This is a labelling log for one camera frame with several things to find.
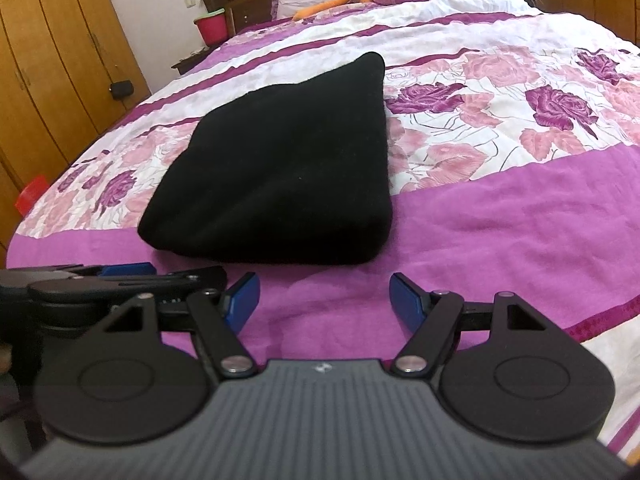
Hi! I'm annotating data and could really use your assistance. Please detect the dark wooden nightstand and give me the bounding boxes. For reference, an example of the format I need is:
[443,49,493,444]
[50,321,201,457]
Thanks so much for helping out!
[171,42,222,76]

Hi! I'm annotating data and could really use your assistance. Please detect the purple floral bed blanket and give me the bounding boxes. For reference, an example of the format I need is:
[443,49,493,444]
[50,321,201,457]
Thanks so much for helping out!
[5,0,640,461]

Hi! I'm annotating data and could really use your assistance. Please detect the wooden wardrobe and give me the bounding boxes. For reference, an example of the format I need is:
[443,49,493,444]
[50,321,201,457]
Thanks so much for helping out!
[0,0,152,223]

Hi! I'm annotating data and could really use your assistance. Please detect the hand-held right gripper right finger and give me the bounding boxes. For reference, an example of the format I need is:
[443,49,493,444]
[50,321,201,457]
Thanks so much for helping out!
[389,271,548,377]

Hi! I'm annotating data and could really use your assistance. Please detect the red plastic object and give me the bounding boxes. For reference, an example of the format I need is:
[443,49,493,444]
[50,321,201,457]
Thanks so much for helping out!
[14,175,49,216]

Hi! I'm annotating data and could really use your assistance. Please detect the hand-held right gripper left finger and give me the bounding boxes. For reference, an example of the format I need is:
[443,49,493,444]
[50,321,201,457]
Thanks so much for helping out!
[102,271,262,378]

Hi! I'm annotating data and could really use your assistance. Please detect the pink plastic bucket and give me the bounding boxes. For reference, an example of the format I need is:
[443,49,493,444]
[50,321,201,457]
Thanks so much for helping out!
[194,8,230,45]

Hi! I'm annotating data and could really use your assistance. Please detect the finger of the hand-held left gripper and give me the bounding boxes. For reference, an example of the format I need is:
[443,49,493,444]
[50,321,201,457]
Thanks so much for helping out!
[67,262,158,279]
[27,266,229,307]

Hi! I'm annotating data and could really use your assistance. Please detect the dark wooden headboard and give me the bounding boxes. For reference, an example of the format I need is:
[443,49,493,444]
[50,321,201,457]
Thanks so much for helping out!
[198,0,483,41]

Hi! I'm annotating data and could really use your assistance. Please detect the black knit cardigan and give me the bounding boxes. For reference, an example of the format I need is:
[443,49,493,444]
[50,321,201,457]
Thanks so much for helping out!
[137,51,394,267]

